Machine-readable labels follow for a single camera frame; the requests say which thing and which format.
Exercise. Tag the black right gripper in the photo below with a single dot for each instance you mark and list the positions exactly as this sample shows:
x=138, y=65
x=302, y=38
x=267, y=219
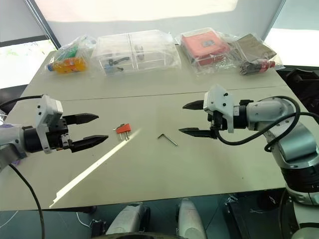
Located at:
x=216, y=123

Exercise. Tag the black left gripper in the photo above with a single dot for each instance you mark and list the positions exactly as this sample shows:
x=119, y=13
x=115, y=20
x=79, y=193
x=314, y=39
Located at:
x=58, y=139

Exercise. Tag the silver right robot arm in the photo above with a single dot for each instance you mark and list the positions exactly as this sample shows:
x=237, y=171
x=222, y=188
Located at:
x=294, y=142

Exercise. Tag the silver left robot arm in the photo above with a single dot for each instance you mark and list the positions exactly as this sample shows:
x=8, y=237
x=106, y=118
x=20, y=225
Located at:
x=12, y=142

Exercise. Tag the metal hex key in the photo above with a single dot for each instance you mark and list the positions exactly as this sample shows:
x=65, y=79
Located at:
x=169, y=140

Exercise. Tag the red plastic block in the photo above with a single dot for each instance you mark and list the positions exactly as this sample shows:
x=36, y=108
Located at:
x=123, y=128

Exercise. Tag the orange drink bottle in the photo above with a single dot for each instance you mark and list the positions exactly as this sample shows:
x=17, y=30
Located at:
x=69, y=65

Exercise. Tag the red box in clear bag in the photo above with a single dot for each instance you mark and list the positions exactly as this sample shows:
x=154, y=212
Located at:
x=204, y=47

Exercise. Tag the green bottle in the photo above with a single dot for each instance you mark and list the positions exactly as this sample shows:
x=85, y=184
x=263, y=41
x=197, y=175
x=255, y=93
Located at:
x=69, y=52

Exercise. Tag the clear plastic bag with bottles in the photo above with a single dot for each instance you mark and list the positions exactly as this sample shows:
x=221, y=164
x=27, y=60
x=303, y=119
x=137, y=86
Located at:
x=82, y=49

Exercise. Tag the dark bottle with red cap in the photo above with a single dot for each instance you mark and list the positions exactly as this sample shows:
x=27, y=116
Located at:
x=259, y=66

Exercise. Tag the clear plastic drawer box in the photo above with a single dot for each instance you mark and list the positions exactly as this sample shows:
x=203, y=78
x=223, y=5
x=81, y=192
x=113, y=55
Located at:
x=139, y=52

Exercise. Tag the brown cardboard in clear bag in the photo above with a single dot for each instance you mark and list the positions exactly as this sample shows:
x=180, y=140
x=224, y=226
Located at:
x=254, y=47

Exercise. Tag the white rounded robot leg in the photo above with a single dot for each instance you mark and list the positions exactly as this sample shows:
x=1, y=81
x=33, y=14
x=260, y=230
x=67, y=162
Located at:
x=190, y=219
x=127, y=219

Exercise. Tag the black equipment beside table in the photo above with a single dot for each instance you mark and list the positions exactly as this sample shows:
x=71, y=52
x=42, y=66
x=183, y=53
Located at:
x=301, y=84

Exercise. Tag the black box under table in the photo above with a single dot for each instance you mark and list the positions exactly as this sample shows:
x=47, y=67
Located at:
x=249, y=219

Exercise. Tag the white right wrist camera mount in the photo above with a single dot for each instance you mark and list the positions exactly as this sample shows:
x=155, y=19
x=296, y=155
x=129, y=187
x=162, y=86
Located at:
x=220, y=104

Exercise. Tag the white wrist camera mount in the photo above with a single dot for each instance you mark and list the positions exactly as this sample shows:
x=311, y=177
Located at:
x=47, y=109
x=220, y=104

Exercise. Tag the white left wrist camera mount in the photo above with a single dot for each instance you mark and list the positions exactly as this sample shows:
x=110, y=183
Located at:
x=47, y=109

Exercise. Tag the dark window frame post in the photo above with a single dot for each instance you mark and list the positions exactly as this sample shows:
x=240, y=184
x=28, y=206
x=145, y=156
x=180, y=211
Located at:
x=42, y=22

